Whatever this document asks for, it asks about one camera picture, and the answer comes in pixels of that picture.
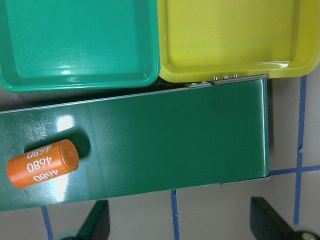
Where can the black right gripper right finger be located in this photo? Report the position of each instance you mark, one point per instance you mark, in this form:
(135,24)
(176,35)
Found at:
(266,223)

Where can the green conveyor belt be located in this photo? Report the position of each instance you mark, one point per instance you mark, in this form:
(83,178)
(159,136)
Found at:
(142,143)

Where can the yellow plastic tray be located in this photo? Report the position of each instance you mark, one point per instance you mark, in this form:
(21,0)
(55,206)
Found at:
(203,39)

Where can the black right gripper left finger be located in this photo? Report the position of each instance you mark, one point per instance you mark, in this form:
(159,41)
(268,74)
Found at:
(97,224)

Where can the green plastic tray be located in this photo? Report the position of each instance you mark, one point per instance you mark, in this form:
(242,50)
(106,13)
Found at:
(58,45)

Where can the orange cylinder with 4680 print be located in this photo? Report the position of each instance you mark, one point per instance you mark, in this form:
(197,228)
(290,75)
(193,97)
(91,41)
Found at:
(43,164)

